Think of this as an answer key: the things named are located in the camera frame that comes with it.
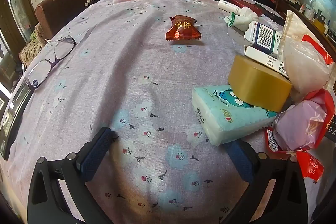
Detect clear plastic bag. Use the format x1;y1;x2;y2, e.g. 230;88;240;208
278;10;336;98

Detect red snack bag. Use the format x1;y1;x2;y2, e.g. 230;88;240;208
265;89;336;182

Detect wicker basket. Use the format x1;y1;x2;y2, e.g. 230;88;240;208
20;23;53;64

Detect black tablet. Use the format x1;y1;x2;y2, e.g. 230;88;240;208
0;82;32;160

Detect red pouch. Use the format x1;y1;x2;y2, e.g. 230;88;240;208
227;0;263;17

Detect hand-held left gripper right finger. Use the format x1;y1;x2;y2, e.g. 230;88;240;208
227;139;308;224

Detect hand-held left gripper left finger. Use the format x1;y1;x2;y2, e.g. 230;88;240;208
27;127;120;224

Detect brown packing tape roll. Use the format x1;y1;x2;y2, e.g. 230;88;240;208
228;55;293;112

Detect light blue tissue pack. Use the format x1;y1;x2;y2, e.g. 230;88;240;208
191;85;278;146

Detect brown armchair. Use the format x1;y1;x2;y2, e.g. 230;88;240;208
35;0;99;41

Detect plain white medicine box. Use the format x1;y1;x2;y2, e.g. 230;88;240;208
244;46;290;75

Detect white spray bottle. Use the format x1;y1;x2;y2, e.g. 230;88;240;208
218;0;248;14

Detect white barcode medicine box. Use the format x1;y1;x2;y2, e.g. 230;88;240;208
244;21;284;54

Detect dark-framed eyeglasses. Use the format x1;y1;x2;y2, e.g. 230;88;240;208
23;35;76;90

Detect wooden glass door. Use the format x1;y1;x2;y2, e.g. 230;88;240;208
0;0;37;98

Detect red foil candy wrapper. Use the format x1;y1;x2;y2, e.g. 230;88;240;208
165;15;202;41

